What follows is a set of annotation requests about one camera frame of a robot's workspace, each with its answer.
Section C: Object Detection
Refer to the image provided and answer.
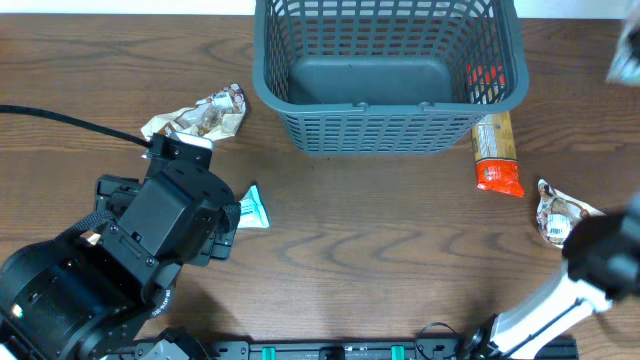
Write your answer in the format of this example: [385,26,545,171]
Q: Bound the beige snack bag with window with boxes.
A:
[141,83,247,141]

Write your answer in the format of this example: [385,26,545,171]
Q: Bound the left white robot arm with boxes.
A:
[1,160,240,359]

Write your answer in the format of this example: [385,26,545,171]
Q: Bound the grey plastic mesh basket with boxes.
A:
[253,0,529,155]

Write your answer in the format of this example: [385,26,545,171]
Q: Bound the crumpled beige paper bag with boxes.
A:
[85,231,101,246]

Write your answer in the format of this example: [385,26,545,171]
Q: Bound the teal wrapped snack pack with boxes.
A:
[238,185,270,229]

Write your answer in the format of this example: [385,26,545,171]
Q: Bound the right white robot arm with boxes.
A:
[467,197,639,359]

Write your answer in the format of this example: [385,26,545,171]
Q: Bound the beige cookie bag right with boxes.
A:
[536,179,604,248]

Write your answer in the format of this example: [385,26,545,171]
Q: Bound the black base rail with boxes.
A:
[109,327,580,360]

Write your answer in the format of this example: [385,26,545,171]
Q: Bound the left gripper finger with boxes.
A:
[94,175,142,218]
[188,231,235,267]

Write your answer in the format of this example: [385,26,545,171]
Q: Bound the orange tan pasta package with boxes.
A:
[466,65,525,197]

